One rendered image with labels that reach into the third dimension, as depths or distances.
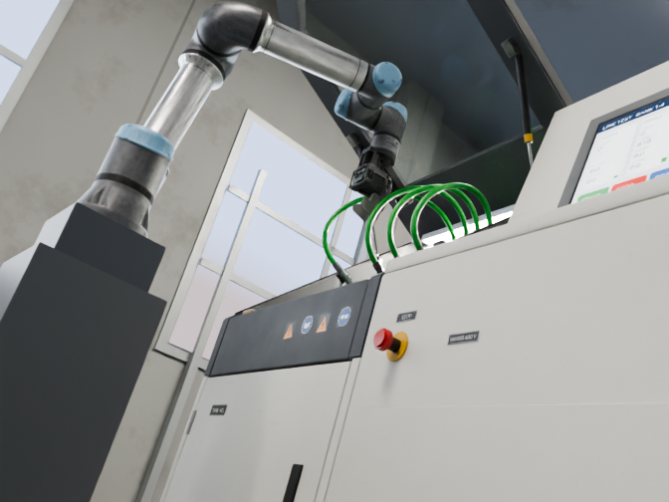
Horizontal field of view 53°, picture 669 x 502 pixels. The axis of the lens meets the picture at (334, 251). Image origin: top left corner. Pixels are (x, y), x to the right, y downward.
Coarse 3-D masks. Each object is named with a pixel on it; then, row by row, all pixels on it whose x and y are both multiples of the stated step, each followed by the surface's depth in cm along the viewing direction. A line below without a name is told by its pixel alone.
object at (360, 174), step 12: (360, 156) 172; (372, 156) 170; (384, 156) 171; (360, 168) 169; (372, 168) 166; (360, 180) 166; (372, 180) 166; (384, 180) 168; (360, 192) 170; (372, 192) 169
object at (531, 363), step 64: (576, 128) 147; (512, 256) 95; (576, 256) 84; (640, 256) 76; (384, 320) 114; (448, 320) 100; (512, 320) 89; (576, 320) 80; (640, 320) 73; (384, 384) 106; (448, 384) 94; (512, 384) 84; (576, 384) 76; (640, 384) 69; (384, 448) 99; (448, 448) 88; (512, 448) 79; (576, 448) 72; (640, 448) 66
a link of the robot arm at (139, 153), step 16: (128, 128) 130; (144, 128) 130; (112, 144) 130; (128, 144) 128; (144, 144) 128; (160, 144) 131; (112, 160) 127; (128, 160) 127; (144, 160) 128; (160, 160) 131; (128, 176) 126; (144, 176) 127; (160, 176) 131
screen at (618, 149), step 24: (648, 96) 133; (600, 120) 141; (624, 120) 134; (648, 120) 128; (600, 144) 134; (624, 144) 128; (648, 144) 122; (576, 168) 135; (600, 168) 129; (624, 168) 123; (648, 168) 118; (576, 192) 130; (600, 192) 124
